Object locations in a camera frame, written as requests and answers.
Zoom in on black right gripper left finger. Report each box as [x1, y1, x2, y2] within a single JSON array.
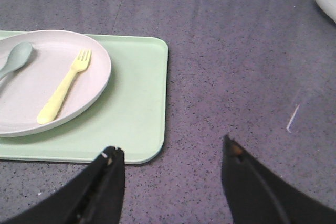
[[7, 146, 125, 223]]

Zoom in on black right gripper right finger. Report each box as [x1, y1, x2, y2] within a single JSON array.
[[222, 135, 335, 223]]

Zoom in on white round plate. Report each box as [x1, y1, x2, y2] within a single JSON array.
[[1, 30, 111, 137]]

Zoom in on yellow plastic fork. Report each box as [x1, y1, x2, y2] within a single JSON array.
[[37, 49, 92, 125]]

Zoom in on light green serving tray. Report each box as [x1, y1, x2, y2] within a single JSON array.
[[1, 35, 168, 164]]

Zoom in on pale green plastic spoon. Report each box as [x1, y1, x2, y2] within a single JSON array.
[[1, 42, 33, 79]]

